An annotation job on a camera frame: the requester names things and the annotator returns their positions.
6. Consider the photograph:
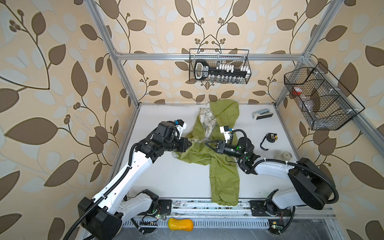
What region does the black wire basket wall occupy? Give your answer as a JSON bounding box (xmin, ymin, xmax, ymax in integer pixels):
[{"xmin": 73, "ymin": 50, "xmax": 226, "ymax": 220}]
[
  {"xmin": 284, "ymin": 62, "xmax": 365, "ymax": 131},
  {"xmin": 189, "ymin": 48, "xmax": 252, "ymax": 85}
]

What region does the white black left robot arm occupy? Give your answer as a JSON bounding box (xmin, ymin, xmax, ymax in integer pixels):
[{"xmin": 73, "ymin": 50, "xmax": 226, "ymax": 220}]
[{"xmin": 64, "ymin": 120, "xmax": 192, "ymax": 240}]

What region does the red capped bottle in basket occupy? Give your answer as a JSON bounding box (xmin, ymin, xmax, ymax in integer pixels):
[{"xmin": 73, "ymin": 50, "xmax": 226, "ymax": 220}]
[{"xmin": 292, "ymin": 87, "xmax": 303, "ymax": 97}]

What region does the light blue white stapler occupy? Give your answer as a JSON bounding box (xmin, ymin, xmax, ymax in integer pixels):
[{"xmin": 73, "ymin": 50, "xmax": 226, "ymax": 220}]
[{"xmin": 253, "ymin": 109, "xmax": 273, "ymax": 120}]

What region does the black wire basket right wall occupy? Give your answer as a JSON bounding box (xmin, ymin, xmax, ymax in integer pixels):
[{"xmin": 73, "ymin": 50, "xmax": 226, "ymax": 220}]
[{"xmin": 284, "ymin": 62, "xmax": 365, "ymax": 131}]

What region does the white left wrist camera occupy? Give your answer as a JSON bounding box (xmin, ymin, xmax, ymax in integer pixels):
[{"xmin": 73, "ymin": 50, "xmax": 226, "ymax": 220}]
[{"xmin": 174, "ymin": 120, "xmax": 187, "ymax": 139}]

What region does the black wire basket back wall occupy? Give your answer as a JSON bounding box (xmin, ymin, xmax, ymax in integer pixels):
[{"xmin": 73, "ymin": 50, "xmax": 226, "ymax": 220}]
[{"xmin": 189, "ymin": 48, "xmax": 252, "ymax": 85}]

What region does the green zip-up hooded jacket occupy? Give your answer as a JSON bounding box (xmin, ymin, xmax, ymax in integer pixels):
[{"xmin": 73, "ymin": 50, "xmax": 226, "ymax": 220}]
[{"xmin": 172, "ymin": 100, "xmax": 240, "ymax": 206}]

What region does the black tape measure with strap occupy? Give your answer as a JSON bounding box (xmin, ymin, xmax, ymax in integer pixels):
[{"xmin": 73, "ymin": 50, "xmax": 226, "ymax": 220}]
[{"xmin": 260, "ymin": 133, "xmax": 278, "ymax": 151}]

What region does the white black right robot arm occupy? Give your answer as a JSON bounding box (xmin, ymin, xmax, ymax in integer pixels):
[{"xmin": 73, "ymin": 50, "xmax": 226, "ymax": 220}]
[{"xmin": 205, "ymin": 137, "xmax": 340, "ymax": 216}]

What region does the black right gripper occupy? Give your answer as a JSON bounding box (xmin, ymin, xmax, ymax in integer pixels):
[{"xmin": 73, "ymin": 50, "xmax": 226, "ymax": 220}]
[{"xmin": 205, "ymin": 140, "xmax": 246, "ymax": 162}]

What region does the white tape roll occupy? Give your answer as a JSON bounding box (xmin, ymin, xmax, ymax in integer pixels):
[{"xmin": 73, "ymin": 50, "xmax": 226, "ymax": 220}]
[{"xmin": 281, "ymin": 152, "xmax": 293, "ymax": 161}]

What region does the aluminium frame strut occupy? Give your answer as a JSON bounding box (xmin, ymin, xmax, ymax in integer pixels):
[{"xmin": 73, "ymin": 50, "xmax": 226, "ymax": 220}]
[{"xmin": 85, "ymin": 0, "xmax": 140, "ymax": 109}]

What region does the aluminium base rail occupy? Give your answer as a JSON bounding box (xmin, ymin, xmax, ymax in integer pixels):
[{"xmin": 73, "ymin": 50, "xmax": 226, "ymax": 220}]
[{"xmin": 123, "ymin": 198, "xmax": 336, "ymax": 230}]

